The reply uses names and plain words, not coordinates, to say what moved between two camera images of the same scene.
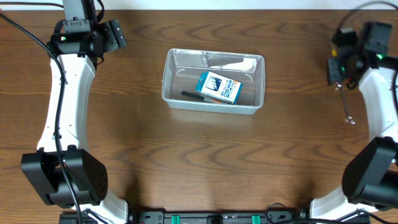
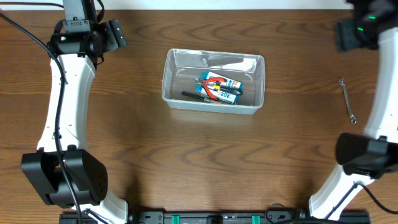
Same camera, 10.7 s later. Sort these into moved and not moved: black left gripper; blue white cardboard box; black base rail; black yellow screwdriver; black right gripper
Moved: black yellow screwdriver; black right gripper
Not moved: black left gripper; blue white cardboard box; black base rail
